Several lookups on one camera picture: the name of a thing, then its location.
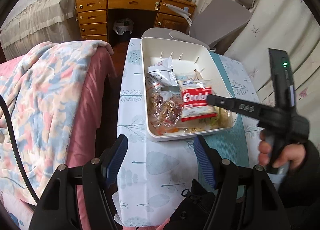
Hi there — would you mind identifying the clear nut packet red label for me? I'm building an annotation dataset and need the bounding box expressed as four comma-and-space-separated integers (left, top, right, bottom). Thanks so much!
147, 86, 184, 132

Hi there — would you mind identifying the clear bag of yellow cookies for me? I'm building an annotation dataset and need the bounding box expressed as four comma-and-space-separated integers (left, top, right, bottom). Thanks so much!
207, 106, 237, 130

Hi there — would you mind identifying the wooden desk with drawers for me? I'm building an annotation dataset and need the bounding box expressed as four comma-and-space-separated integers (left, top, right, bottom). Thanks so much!
75, 0, 197, 43

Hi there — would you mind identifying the grey office chair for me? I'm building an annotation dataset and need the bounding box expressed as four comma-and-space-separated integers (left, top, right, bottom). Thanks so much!
142, 0, 260, 52

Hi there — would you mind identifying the white snack packet red text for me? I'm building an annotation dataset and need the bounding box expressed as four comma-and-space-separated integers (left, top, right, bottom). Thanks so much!
147, 58, 179, 87

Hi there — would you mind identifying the pastel floral blanket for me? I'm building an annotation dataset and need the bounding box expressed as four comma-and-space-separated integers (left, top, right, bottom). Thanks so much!
0, 40, 114, 205

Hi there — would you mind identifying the person's right forearm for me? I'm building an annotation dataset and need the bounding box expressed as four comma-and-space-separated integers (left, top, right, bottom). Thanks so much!
277, 140, 320, 210

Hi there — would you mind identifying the trash bin with plastic bag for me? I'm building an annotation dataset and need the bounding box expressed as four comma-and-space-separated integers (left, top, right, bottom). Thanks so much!
112, 18, 134, 36

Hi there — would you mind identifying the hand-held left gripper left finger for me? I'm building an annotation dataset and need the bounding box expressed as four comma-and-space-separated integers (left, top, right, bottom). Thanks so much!
29, 134, 129, 230

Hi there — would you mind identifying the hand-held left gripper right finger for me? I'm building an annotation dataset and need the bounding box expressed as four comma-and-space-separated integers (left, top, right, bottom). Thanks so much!
193, 134, 294, 230

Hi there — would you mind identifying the red cookie packet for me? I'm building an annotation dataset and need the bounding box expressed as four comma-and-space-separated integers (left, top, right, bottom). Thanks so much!
177, 79, 217, 122

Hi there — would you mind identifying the person's right hand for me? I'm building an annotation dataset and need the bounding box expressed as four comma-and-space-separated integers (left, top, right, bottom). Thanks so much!
257, 130, 307, 175

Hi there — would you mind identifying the white lace cover cloth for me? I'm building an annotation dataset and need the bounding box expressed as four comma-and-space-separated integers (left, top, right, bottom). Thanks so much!
0, 0, 83, 61

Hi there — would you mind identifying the black cable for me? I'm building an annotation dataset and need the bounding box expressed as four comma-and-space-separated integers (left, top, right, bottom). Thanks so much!
0, 95, 38, 207

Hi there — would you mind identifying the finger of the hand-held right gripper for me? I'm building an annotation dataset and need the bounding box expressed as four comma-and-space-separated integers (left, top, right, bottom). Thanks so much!
206, 93, 269, 122

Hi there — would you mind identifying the white plastic storage tray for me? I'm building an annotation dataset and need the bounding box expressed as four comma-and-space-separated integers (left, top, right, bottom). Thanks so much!
140, 36, 238, 143

